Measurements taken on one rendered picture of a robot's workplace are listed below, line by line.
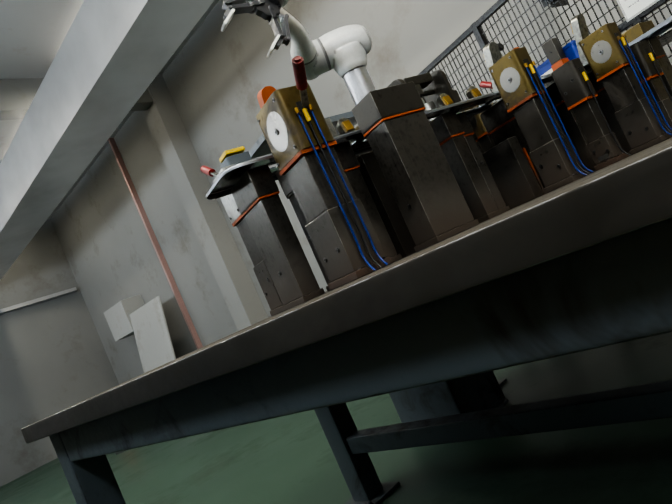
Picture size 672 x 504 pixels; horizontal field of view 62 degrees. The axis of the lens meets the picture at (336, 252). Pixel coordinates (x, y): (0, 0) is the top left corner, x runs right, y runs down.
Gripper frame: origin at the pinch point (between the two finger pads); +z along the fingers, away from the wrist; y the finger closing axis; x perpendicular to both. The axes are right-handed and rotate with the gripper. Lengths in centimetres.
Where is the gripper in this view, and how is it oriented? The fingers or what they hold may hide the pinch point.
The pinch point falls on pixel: (247, 38)
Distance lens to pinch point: 162.1
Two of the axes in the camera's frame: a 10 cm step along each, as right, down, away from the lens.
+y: -8.7, -4.3, -2.2
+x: 4.0, -4.1, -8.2
